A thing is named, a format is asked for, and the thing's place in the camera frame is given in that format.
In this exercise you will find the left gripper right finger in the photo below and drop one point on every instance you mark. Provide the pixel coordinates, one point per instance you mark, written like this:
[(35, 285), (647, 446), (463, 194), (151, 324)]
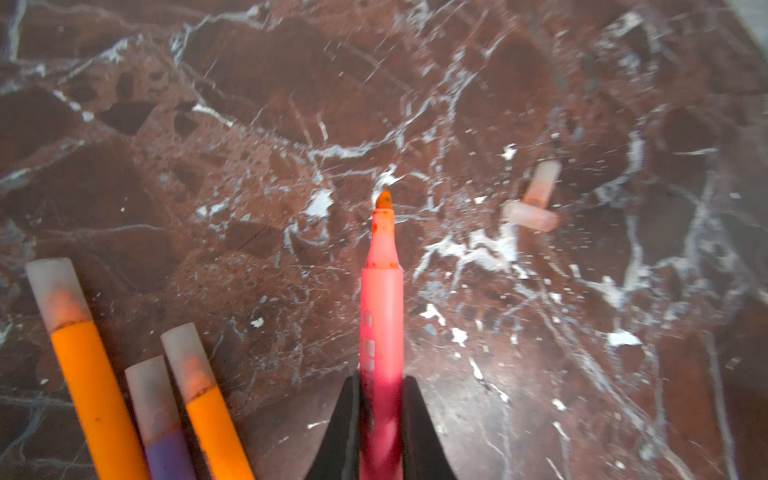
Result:
[(423, 455)]

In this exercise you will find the purple highlighter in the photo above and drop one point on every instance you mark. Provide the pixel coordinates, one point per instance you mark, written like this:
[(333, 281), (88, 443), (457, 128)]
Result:
[(158, 420)]

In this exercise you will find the translucent pen cap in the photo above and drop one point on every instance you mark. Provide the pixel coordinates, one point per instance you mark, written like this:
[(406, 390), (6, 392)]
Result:
[(528, 216), (542, 183)]

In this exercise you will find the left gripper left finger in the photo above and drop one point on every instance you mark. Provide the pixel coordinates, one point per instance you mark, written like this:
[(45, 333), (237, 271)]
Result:
[(338, 456)]

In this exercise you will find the orange highlighter pair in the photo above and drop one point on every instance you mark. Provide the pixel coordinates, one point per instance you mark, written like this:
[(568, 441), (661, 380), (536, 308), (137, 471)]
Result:
[(110, 435)]

